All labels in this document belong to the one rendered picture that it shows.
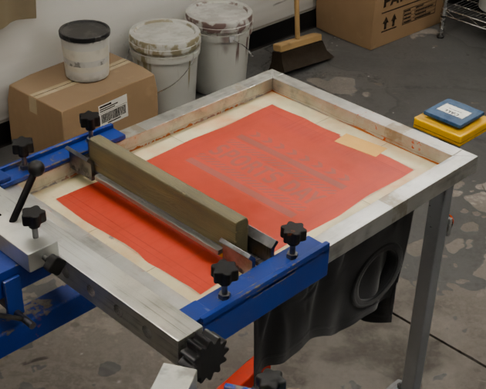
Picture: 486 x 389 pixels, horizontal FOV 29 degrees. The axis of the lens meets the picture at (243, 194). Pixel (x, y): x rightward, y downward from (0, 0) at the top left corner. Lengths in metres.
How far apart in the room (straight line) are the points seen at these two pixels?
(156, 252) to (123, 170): 0.18
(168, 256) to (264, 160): 0.39
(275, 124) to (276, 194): 0.29
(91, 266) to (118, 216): 0.29
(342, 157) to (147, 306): 0.72
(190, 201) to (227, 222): 0.09
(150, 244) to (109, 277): 0.24
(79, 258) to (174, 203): 0.24
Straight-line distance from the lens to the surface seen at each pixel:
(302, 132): 2.09
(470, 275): 3.35
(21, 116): 3.88
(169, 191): 1.69
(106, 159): 1.82
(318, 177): 1.92
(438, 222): 2.33
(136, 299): 1.44
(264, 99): 2.22
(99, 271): 1.51
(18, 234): 1.55
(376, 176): 1.94
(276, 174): 1.92
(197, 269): 1.65
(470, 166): 1.98
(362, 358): 2.94
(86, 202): 1.84
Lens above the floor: 1.93
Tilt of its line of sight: 32 degrees down
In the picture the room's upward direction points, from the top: 2 degrees clockwise
